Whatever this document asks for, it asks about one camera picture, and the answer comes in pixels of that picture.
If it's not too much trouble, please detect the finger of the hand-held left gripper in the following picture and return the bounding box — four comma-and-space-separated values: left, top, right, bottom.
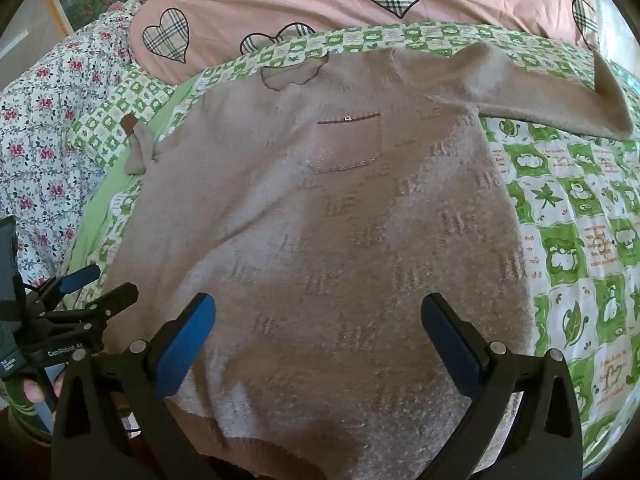
30, 265, 102, 308
39, 282, 139, 333

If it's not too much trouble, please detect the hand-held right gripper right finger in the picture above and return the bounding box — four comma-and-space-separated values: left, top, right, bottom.
421, 292, 583, 480

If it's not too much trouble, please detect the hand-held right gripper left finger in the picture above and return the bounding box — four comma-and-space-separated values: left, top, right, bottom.
51, 292, 217, 480

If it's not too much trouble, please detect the beige towel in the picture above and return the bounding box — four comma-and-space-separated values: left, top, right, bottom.
102, 41, 636, 480

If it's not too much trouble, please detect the person's left hand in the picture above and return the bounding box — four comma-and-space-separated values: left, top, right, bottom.
21, 376, 67, 407

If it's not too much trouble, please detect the plain green sheet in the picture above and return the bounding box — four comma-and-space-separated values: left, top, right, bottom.
67, 77, 198, 281

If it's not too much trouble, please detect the floral white quilt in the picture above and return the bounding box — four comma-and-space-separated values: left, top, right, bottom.
0, 2, 148, 288

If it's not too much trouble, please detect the green checked pillow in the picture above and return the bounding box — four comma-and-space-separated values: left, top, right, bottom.
72, 67, 176, 168

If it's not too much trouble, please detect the green checked bed sheet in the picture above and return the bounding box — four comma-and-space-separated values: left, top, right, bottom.
70, 21, 640, 480

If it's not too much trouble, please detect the pink quilt with plaid hearts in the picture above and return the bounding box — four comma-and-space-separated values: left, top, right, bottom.
127, 0, 608, 86

